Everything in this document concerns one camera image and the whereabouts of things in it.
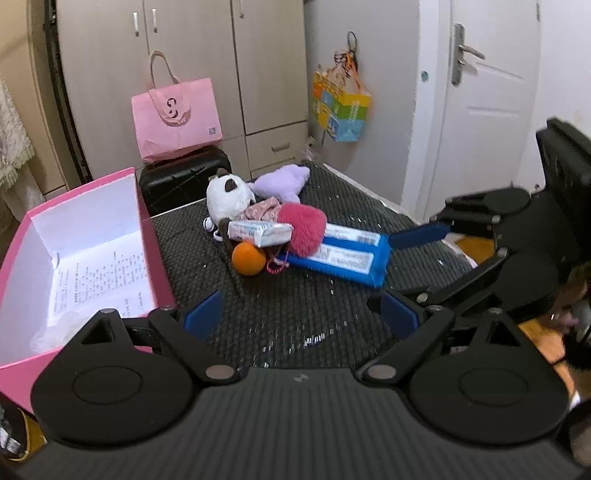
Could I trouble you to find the purple plush toy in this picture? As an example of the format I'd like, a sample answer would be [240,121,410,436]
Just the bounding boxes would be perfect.
[247,164,311,205]

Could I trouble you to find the pink floral cloth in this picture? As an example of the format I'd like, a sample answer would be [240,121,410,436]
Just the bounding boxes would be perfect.
[242,196,291,260]

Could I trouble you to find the white door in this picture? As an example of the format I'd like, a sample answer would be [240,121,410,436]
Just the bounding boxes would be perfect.
[429,0,543,217]

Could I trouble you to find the white plush toy brown ears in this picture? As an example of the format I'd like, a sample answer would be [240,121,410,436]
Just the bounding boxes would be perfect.
[202,168,257,241]

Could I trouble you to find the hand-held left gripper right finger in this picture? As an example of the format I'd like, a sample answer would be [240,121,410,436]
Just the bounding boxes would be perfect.
[355,291,532,386]

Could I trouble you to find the orange fruit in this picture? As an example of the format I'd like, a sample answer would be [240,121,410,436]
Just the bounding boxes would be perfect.
[231,242,267,277]

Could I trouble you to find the beige wardrobe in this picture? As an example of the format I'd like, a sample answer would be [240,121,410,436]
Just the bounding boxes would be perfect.
[28,0,309,195]

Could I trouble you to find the black vertical pole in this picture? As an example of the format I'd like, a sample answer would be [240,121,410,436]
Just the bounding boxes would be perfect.
[41,0,95,185]

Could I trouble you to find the cream knitted cloth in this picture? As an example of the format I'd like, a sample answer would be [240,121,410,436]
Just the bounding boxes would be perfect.
[0,76,47,222]

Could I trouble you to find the pink tote bag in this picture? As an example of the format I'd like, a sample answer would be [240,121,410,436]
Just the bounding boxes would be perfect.
[130,51,225,163]

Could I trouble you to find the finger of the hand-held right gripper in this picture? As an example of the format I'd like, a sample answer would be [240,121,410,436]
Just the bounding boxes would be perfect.
[388,191,505,252]
[367,251,514,311]

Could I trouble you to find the colourful gift bag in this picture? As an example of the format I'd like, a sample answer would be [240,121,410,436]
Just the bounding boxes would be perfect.
[310,32,372,143]

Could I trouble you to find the pink storage box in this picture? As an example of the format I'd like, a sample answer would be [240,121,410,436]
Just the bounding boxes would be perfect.
[0,167,178,416]

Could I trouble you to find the white tissue packet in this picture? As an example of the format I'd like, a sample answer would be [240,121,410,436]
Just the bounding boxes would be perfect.
[228,219,294,248]

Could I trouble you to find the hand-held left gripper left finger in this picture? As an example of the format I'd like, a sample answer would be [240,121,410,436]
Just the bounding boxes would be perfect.
[69,291,242,386]

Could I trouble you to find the blue rectangular box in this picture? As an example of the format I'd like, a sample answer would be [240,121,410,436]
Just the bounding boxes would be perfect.
[285,223,392,289]

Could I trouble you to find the clear plastic bag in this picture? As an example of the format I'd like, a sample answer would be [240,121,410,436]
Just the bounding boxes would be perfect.
[30,309,88,356]

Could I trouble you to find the hot pink fluffy plush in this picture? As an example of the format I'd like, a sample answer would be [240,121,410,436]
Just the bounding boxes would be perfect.
[277,202,328,258]

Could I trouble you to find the silver door handle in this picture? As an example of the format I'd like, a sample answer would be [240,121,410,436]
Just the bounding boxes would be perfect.
[450,23,486,88]

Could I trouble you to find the printed paper sheet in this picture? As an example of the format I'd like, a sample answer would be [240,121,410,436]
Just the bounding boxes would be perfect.
[48,233,160,324]

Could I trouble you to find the black suitcase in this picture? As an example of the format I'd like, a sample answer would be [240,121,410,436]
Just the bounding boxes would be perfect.
[139,145,232,217]

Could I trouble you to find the pink bead bracelet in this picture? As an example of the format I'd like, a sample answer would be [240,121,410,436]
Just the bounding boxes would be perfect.
[265,251,291,276]

